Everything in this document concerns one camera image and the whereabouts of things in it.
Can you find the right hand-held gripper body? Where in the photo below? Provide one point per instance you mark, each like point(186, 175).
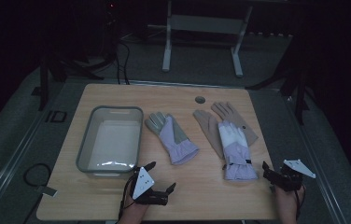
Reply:
point(288, 180)

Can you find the plain beige glove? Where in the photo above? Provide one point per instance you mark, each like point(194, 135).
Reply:
point(207, 127)

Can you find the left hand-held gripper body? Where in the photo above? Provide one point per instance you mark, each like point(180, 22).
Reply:
point(142, 183)

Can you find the purple glove with grey palm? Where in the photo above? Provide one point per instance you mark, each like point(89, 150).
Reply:
point(176, 143)

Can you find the person's right hand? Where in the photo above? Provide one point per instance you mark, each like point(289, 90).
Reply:
point(288, 199)

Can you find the black metal stand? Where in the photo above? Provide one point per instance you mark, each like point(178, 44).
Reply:
point(299, 93)
point(44, 87)

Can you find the person's left hand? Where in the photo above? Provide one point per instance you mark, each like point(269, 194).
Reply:
point(134, 207)

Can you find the grey plastic bin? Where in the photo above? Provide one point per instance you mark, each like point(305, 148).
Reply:
point(111, 143)

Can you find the dark device with red light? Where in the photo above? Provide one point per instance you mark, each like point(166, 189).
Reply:
point(111, 6)

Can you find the beige glove with dark button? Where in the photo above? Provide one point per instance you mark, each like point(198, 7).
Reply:
point(231, 113)

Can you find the grey table grommet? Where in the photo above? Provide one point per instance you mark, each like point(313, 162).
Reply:
point(200, 100)

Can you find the white desk frame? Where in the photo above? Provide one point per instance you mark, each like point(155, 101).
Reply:
point(206, 24)

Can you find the grey tape piece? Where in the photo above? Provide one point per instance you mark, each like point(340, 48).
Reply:
point(46, 190)

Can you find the purple glove with white fingers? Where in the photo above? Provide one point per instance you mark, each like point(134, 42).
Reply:
point(235, 149)

